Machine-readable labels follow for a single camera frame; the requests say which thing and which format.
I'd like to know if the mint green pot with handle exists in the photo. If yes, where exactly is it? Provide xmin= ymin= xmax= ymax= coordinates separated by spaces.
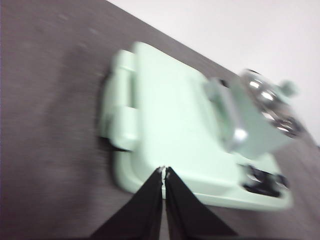
xmin=232 ymin=74 xmax=295 ymax=157

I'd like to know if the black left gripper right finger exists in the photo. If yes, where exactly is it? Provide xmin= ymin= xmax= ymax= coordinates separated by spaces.
xmin=164 ymin=166 xmax=239 ymax=240

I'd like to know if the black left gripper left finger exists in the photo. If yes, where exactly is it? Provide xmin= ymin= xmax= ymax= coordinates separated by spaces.
xmin=89 ymin=166 xmax=165 ymax=240

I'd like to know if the mint green breakfast machine base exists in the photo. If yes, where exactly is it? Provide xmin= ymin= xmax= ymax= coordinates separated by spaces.
xmin=98 ymin=48 xmax=294 ymax=211

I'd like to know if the silver control knob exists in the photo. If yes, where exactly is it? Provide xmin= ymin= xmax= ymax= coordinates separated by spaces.
xmin=243 ymin=164 xmax=267 ymax=191
xmin=264 ymin=172 xmax=288 ymax=198

